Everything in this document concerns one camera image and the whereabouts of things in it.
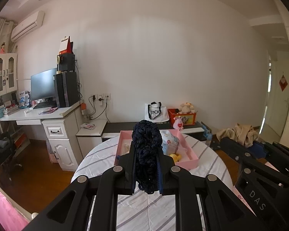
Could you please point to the black computer monitor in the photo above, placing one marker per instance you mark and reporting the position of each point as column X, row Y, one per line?
column 42, row 85

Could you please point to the beige leopard scrunchie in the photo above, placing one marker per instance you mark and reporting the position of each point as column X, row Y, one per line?
column 245, row 135

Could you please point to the white desk with drawers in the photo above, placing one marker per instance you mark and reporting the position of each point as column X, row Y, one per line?
column 60, row 127

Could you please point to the yellow crochet knit item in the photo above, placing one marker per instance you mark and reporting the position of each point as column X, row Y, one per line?
column 176, row 157

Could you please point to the white tote bag black handles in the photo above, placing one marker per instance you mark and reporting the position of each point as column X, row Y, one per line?
column 156, row 112

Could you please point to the floral pouch on side table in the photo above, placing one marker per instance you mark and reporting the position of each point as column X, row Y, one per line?
column 87, row 126

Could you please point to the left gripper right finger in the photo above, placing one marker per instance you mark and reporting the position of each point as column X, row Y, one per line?
column 203, row 203

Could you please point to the stack of books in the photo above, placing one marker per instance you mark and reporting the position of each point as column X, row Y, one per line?
column 8, row 110

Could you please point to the beige plush toy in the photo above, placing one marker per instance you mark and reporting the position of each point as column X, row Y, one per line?
column 186, row 108

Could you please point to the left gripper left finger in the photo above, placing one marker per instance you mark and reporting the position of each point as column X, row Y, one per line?
column 89, row 203

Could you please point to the dark navy knit scrunchie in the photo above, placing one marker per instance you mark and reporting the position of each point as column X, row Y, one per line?
column 147, row 143

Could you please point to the light blue printed baby hat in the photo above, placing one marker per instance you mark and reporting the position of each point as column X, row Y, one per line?
column 170, row 142

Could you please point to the wall power sockets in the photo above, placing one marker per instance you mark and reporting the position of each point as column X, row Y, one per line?
column 101, row 99

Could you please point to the pink bedding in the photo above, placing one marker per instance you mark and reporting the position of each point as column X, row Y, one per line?
column 11, row 217

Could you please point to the pink booklet on desk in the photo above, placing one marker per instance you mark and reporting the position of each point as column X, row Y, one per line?
column 48, row 111

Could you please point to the orange capped bottle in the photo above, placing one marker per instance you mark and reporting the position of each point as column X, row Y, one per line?
column 83, row 108

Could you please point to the blue white carton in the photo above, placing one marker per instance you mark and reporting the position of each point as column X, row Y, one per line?
column 24, row 100

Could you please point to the black computer tower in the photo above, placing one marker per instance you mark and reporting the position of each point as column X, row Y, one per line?
column 66, row 89

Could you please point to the red door ornament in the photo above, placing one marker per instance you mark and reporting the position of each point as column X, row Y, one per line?
column 283, row 83

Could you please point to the bag of cotton swabs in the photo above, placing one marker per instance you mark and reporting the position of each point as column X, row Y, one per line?
column 125, row 147

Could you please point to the pink heart plush toy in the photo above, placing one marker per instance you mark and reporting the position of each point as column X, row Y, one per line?
column 178, row 123

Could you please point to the white glass door cabinet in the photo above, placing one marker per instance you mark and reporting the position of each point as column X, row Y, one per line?
column 8, row 73

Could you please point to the small doll figurine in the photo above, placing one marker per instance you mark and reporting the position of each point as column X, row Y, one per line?
column 2, row 48

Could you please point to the black box on tower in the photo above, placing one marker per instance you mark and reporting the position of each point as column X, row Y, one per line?
column 66, row 62

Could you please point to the red cartoon storage box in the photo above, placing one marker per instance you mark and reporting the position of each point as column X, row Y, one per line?
column 187, row 119

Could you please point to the black office chair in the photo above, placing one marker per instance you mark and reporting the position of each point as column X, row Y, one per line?
column 8, row 162

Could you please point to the white air conditioner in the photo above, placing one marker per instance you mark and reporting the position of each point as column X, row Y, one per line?
column 29, row 24

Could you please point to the blue tissue box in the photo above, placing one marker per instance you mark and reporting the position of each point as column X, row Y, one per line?
column 207, row 133

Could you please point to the red white paper bag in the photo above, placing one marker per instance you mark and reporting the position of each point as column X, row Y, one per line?
column 65, row 46

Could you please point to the round table striped quilt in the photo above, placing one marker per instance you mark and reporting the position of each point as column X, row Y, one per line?
column 147, row 209

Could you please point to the black keyboard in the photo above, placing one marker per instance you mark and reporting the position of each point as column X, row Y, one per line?
column 51, row 104

